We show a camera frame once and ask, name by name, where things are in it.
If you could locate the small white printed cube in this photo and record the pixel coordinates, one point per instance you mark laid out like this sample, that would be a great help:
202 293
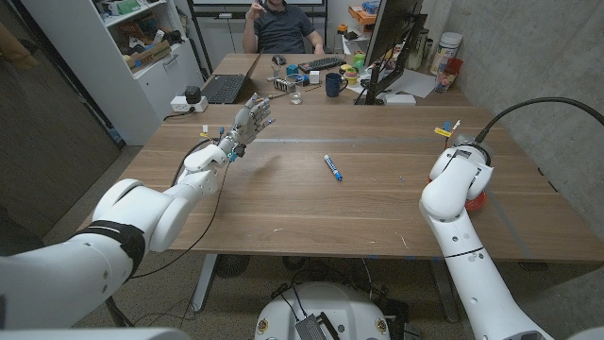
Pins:
314 77

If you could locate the grey table leg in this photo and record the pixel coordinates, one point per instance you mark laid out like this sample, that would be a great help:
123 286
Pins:
204 283
436 278

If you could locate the green plastic toy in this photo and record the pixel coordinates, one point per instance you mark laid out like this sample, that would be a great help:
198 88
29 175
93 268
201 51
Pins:
359 60

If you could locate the person forearm tan sleeve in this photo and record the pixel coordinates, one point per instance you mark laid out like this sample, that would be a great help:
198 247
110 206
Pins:
16 52

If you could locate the white power strip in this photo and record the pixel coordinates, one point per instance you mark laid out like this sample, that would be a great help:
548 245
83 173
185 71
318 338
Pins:
181 106

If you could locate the grey finned electronics box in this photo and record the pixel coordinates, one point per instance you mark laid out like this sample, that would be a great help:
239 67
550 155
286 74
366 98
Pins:
310 328

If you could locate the black laptop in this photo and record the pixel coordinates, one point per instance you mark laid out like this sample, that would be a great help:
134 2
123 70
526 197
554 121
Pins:
224 88

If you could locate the brown cardboard box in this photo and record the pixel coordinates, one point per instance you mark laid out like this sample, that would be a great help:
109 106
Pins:
148 56

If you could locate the orange storage box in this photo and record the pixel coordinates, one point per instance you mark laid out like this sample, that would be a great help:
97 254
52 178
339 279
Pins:
361 15

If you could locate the person in dark trousers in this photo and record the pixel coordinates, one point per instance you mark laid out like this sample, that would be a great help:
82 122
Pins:
19 233

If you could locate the red bowl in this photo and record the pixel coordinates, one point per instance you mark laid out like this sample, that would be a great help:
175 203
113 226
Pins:
476 203

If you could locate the white shelf cabinet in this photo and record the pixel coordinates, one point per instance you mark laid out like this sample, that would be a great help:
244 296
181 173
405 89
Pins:
118 94

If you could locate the black keyboard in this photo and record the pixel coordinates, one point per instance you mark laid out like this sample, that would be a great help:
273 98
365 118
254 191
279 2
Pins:
321 63

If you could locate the black power adapter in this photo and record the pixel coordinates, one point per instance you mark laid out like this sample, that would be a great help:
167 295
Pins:
192 94

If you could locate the black round floor fan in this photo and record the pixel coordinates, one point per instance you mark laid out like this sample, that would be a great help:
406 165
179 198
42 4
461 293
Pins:
232 265

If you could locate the wooden office desk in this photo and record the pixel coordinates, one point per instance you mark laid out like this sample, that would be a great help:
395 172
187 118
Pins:
321 98

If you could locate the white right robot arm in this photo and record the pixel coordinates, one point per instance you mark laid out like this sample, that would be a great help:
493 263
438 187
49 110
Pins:
472 283

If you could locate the white round canister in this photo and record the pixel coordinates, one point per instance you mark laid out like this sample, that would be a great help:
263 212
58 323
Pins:
446 49

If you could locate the white paper sheet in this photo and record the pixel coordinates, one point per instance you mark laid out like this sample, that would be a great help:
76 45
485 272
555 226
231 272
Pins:
415 82

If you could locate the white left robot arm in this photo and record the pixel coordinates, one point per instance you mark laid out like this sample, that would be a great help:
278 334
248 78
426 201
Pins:
94 264

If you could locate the seated person dark shirt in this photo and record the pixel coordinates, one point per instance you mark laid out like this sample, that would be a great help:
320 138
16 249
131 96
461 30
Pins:
283 28

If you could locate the black computer monitor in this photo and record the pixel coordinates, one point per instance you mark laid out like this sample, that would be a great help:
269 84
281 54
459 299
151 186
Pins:
391 28

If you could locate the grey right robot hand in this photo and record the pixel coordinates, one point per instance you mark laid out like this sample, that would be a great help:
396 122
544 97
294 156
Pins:
464 141

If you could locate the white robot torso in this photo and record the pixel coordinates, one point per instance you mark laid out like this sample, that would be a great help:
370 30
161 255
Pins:
330 302

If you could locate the clear drinking glass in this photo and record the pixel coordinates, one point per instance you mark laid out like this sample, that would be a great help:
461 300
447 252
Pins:
295 92

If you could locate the small blue cube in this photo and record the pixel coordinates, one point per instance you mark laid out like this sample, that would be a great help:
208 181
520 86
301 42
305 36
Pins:
292 70

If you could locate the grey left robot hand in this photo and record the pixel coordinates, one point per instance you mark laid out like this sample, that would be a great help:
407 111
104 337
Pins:
247 125

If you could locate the dark blue mug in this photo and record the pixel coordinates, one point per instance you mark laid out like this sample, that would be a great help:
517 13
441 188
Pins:
334 85

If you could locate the stacked coloured cups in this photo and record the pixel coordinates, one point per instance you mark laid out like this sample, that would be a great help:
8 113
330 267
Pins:
350 76

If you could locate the blue marker pen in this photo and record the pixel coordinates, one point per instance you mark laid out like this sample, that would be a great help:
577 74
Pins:
332 167

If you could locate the row of silver clips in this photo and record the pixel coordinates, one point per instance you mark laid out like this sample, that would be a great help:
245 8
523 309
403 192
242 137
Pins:
282 85

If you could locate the flat white box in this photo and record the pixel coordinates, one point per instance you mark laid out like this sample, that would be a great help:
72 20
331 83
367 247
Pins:
399 99

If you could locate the black computer mouse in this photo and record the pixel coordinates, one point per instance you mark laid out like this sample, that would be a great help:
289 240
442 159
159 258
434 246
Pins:
279 59

